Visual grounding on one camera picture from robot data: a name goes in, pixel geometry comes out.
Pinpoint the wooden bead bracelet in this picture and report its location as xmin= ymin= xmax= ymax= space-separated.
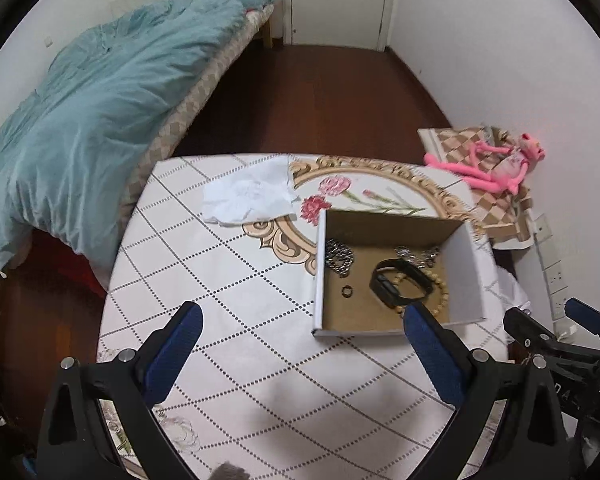
xmin=394 ymin=268 xmax=451 ymax=319

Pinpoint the silver pendant necklace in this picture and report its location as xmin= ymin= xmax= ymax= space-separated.
xmin=393 ymin=244 xmax=444 ymax=270

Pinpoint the white cardboard box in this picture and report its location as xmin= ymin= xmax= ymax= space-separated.
xmin=312 ymin=209 xmax=486 ymax=337

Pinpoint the silver chain bracelet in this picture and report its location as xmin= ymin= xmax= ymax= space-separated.
xmin=324 ymin=237 xmax=357 ymax=279

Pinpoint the black smart band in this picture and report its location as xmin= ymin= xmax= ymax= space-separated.
xmin=370 ymin=259 xmax=434 ymax=310

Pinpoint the pink panther plush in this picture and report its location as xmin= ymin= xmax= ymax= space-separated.
xmin=424 ymin=133 xmax=545 ymax=196

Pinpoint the white crumpled tissue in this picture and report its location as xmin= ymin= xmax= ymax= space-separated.
xmin=201 ymin=156 xmax=299 ymax=226

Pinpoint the teal blanket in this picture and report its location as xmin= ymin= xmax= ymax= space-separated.
xmin=0 ymin=0 xmax=273 ymax=269

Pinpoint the white door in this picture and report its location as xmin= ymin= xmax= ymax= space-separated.
xmin=283 ymin=0 xmax=394 ymax=51

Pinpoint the white wall socket strip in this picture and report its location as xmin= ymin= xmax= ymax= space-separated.
xmin=534 ymin=214 xmax=578 ymax=342

